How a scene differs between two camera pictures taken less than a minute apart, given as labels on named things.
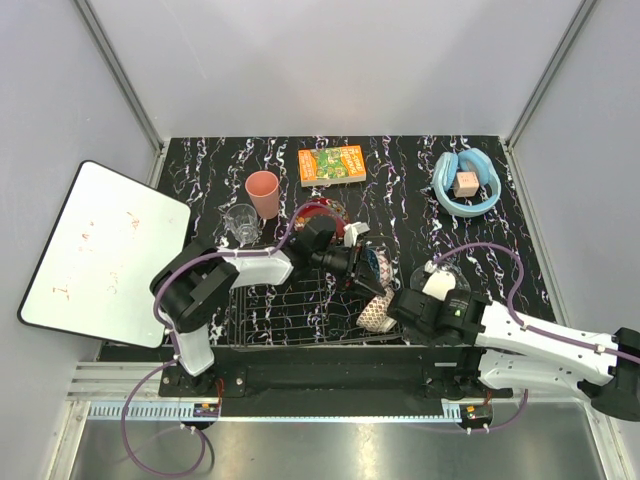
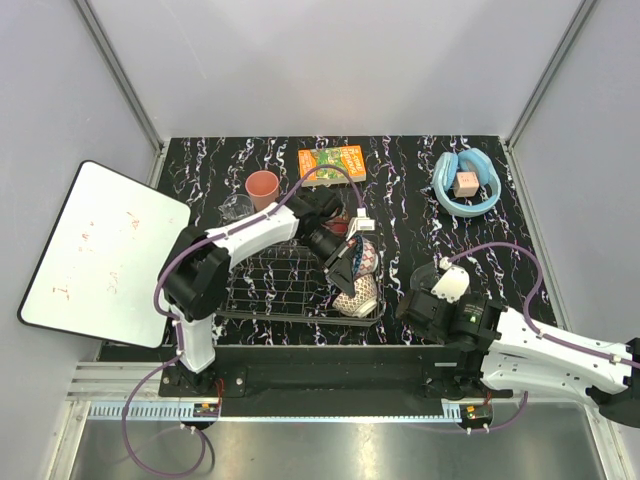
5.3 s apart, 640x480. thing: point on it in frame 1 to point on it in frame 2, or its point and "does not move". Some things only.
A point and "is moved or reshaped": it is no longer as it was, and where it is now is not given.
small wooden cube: [466, 184] does not move
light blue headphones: [471, 160] does not move
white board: [111, 239] does not move
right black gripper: [413, 333] does not move
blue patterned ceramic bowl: [382, 265] is moved or reshaped
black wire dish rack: [306, 311] is moved or reshaped
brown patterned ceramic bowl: [375, 315] to [364, 299]
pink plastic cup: [262, 188] does not move
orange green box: [331, 165] does not move
